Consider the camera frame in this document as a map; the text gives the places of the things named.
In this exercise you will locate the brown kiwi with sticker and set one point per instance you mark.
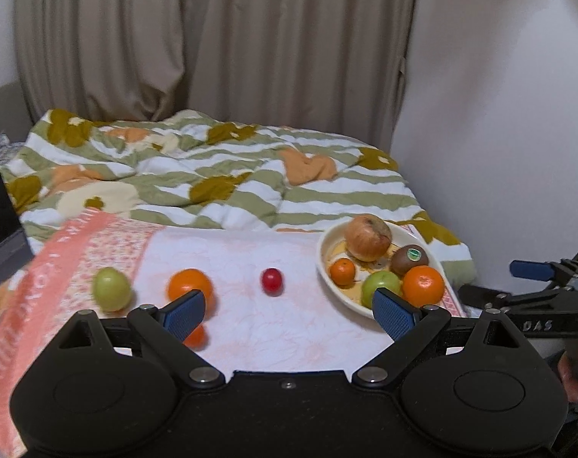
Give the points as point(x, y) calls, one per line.
point(409, 260)

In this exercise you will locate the beige padded headboard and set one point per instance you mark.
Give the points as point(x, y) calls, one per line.
point(2, 105)

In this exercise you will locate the wrinkled brown apple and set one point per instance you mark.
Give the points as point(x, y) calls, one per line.
point(367, 237)

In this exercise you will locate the small mandarin orange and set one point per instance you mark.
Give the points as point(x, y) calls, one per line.
point(198, 336)
point(342, 271)

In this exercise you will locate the pink floral tablecloth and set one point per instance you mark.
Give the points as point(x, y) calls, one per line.
point(269, 324)

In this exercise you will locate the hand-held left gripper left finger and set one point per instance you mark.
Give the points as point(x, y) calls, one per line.
point(186, 315)

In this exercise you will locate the large orange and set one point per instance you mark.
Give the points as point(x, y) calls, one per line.
point(423, 285)
point(186, 281)

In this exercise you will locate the person's right hand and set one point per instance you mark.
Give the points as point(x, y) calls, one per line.
point(572, 377)

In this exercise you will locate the red cherry tomato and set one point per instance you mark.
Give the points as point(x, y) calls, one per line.
point(272, 280)

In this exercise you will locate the beige curtain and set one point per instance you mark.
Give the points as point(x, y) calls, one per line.
point(246, 33)

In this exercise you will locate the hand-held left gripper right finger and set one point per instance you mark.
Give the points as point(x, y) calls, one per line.
point(393, 315)

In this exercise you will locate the cream cartoon plate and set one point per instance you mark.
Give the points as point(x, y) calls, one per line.
point(334, 248)

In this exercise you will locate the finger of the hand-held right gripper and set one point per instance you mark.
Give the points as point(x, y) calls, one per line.
point(482, 296)
point(532, 269)

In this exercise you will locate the green floral quilt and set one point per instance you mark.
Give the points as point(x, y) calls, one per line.
point(250, 186)

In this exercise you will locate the green apple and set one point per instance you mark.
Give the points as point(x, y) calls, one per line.
point(111, 288)
point(382, 280)

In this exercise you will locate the grey patterned cloth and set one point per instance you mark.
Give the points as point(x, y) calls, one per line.
point(0, 150)

